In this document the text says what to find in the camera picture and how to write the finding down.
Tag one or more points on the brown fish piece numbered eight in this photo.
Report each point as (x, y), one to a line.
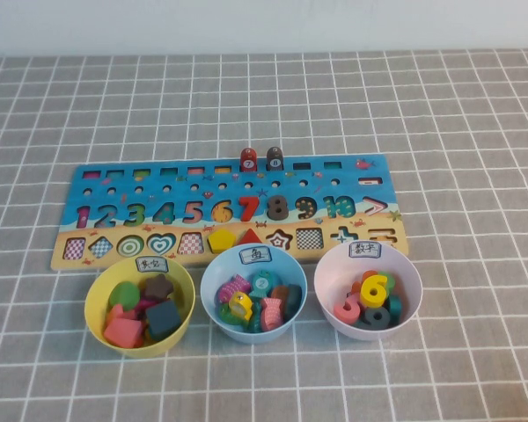
(275, 162)

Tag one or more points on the brown wooden star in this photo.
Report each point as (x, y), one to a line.
(157, 286)

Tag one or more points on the dark teal wooden square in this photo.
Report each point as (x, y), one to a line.
(163, 318)

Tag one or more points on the yellow wooden fish piece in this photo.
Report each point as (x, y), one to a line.
(239, 305)

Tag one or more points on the pale pink plastic bowl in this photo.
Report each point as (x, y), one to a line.
(334, 277)

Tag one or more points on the red wooden number seven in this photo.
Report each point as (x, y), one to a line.
(250, 203)

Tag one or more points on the grey checked tablecloth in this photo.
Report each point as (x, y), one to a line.
(466, 132)

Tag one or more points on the yellow wooden number six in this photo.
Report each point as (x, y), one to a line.
(366, 290)

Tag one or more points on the paper label on yellow bowl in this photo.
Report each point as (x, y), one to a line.
(152, 264)

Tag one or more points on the small teal wooden fish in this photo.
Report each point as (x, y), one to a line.
(255, 321)

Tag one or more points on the pink wooden number five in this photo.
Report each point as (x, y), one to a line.
(347, 314)

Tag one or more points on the brown wooden number eight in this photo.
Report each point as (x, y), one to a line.
(277, 207)

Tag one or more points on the orange wooden number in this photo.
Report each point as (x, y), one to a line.
(356, 286)

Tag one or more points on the yellow wooden pentagon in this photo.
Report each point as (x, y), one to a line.
(220, 241)

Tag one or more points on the red-orange wooden shape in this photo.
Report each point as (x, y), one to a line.
(116, 311)

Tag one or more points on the yellow plastic bowl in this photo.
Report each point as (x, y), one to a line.
(97, 303)

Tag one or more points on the magenta wooden shape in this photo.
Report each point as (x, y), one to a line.
(143, 305)

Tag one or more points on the light blue plastic bowl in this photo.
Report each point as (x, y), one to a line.
(297, 277)

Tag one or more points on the red wooden triangle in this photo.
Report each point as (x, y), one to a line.
(250, 238)

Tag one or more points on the green wooden fish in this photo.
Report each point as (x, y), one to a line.
(229, 315)

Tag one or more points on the magenta striped wooden fish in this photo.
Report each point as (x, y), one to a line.
(231, 286)

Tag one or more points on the teal wooden number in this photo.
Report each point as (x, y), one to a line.
(394, 307)

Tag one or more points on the paper label on pink bowl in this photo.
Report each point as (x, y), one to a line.
(365, 249)

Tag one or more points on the colourful wooden puzzle board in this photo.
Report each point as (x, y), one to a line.
(281, 184)

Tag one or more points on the orange-brown wooden fish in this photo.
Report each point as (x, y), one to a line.
(279, 295)

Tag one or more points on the red fish piece numbered seven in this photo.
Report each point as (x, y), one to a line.
(247, 162)

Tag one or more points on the coral pink wooden block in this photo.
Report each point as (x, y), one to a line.
(121, 332)

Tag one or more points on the teal fish piece numbered two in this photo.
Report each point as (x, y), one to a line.
(262, 283)

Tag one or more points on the green wooden circle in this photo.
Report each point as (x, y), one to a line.
(123, 293)

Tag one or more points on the dark fish piece numbered nine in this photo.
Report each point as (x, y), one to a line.
(294, 301)

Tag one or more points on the pink wooden fish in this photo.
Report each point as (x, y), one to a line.
(272, 312)

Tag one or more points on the paper label on blue bowl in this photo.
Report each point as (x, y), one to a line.
(256, 256)

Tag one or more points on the green wooden number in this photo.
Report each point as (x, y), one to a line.
(390, 281)

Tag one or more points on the grey wooden number nine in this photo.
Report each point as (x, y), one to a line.
(361, 323)

